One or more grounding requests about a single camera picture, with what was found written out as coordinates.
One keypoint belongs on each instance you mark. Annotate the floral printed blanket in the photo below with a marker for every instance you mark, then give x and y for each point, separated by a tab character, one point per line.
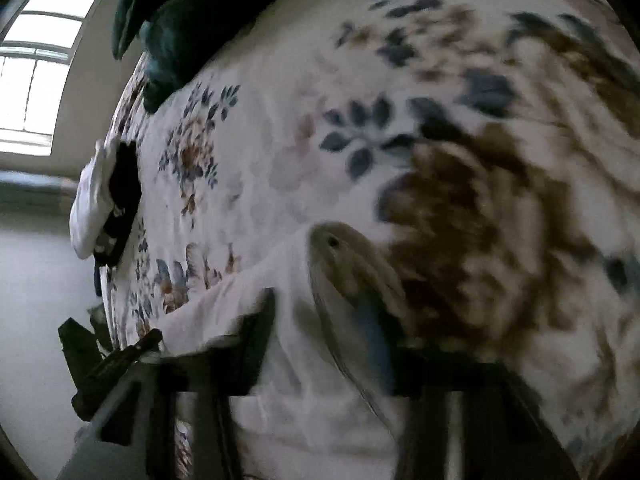
280	110

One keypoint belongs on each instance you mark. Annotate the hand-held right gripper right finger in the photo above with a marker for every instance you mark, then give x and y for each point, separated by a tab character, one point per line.
372	345

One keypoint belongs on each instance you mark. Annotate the black cloth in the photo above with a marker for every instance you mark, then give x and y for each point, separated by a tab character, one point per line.
125	185

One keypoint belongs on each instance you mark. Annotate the white small garment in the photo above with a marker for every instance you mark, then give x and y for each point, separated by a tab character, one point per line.
300	410

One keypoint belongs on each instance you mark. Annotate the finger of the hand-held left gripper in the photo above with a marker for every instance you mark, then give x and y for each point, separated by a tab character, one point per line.
80	347
131	351

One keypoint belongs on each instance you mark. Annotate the dark teal pillow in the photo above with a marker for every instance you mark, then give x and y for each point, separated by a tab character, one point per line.
200	20

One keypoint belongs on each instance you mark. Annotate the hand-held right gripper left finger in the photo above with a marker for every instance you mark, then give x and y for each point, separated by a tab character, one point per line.
260	340

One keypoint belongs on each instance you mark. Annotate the bright window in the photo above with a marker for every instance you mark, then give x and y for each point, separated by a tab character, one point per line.
35	85

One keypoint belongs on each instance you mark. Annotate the white crumpled cloth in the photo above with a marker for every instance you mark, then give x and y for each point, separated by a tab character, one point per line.
90	210

